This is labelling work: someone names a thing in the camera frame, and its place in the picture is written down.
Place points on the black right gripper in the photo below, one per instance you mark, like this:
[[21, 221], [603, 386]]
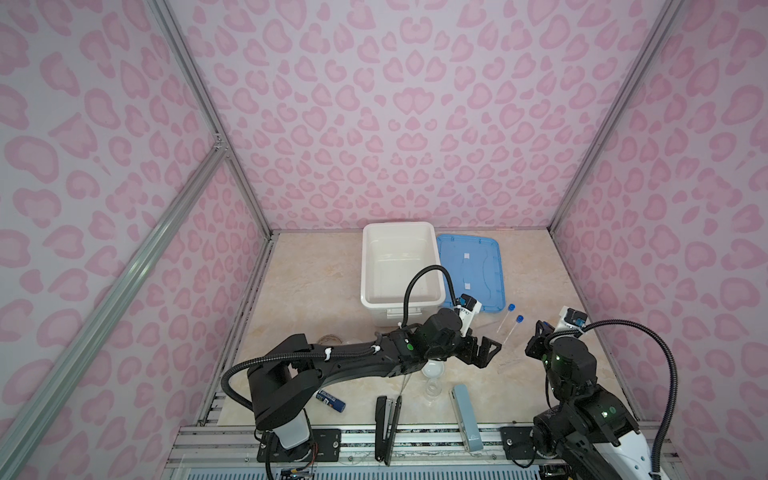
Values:
[[538, 340]]

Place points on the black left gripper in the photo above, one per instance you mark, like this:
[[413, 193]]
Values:
[[484, 357]]

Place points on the blue capped test tube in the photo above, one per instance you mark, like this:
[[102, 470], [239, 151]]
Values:
[[509, 309], [519, 320]]

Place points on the white plastic storage bin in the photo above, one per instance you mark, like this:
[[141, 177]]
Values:
[[392, 254]]

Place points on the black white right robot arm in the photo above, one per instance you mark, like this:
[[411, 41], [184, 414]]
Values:
[[588, 428]]

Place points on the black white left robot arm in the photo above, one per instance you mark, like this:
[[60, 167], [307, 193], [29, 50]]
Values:
[[282, 382]]

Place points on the light blue rectangular case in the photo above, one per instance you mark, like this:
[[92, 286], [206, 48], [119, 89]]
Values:
[[466, 419]]

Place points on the clear glass watch dish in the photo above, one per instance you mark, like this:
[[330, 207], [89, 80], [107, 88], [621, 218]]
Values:
[[433, 369]]

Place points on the small clear glass beaker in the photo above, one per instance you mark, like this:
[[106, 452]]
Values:
[[432, 390]]

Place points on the metal tweezers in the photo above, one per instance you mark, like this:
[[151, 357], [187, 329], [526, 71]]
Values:
[[405, 382]]

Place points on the blue plastic bin lid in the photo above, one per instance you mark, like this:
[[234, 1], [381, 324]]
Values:
[[476, 269]]

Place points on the blue glue stick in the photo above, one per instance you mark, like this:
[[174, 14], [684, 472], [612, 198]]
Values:
[[331, 401]]

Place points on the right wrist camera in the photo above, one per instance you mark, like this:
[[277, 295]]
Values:
[[571, 319]]

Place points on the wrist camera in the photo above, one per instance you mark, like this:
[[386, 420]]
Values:
[[571, 319], [467, 309]]

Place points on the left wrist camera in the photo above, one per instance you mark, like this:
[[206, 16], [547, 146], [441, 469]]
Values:
[[467, 309]]

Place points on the aluminium front rail base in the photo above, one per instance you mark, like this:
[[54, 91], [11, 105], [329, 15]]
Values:
[[418, 451]]

